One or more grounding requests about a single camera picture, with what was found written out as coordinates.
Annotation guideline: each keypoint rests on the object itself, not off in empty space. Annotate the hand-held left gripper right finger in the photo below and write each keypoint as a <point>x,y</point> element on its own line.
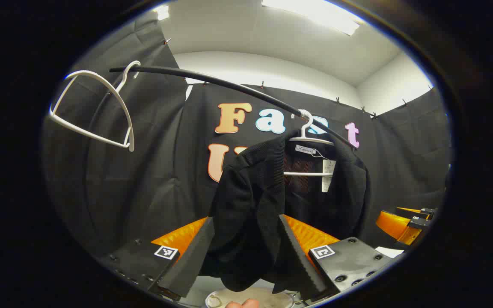
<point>300,265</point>

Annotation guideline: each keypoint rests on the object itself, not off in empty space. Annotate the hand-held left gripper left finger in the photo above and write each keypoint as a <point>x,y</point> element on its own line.
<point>188,265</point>

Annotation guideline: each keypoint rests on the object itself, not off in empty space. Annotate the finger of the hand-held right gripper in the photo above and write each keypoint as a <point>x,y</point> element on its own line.
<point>428,211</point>
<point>394,224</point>

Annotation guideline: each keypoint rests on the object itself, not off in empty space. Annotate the white round laundry hamper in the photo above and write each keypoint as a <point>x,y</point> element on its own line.
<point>268,297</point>

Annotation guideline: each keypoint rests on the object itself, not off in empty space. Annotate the black jacket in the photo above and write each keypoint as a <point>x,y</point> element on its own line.
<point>246,201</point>

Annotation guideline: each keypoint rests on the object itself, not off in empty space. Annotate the white hanger with jacket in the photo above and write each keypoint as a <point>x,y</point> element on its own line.
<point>306,174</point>

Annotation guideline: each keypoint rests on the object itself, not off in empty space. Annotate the empty white hanger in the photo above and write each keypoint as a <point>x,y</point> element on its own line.
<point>131,141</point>

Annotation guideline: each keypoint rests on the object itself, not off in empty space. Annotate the black clothes rack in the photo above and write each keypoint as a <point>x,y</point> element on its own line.
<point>229,85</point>

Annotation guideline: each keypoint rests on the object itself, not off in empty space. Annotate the black backdrop cloth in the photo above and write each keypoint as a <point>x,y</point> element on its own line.
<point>152,171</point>

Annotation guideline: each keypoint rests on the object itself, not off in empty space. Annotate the long ceiling light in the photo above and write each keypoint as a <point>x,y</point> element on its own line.
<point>315,13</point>

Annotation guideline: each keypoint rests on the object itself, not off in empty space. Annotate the small ceiling light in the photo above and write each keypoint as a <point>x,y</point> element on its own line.
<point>161,12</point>

